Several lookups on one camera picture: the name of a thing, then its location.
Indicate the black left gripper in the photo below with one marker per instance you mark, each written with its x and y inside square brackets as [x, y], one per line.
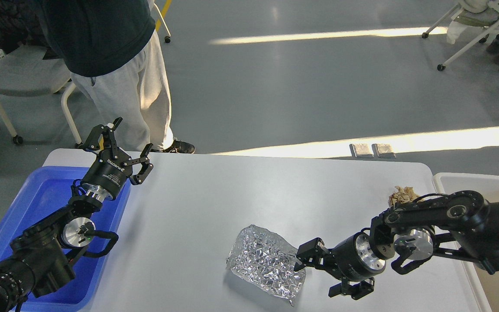
[112, 167]

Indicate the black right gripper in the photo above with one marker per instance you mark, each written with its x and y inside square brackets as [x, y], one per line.
[351, 260]

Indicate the silver foil bag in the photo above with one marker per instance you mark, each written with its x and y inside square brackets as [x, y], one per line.
[265, 259]

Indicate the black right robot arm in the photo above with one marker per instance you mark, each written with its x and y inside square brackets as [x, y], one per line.
[460, 226]

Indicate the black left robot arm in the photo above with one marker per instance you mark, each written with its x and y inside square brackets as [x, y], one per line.
[44, 255]

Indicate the crumpled brown paper ball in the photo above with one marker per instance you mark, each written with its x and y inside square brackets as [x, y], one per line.
[403, 194]

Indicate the person in grey trousers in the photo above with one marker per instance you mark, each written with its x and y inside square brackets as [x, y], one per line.
[114, 55]

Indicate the right silver floor plate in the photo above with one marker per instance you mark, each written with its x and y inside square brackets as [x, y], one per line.
[384, 150]

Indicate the white plastic bin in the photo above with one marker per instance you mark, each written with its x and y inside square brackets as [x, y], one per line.
[485, 285]

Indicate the black jacket on chair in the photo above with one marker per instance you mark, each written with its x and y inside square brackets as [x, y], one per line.
[19, 26]

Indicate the white chair top right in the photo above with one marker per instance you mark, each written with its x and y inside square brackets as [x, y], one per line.
[479, 13]

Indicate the grey chair white frame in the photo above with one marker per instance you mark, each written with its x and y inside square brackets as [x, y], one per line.
[26, 72]

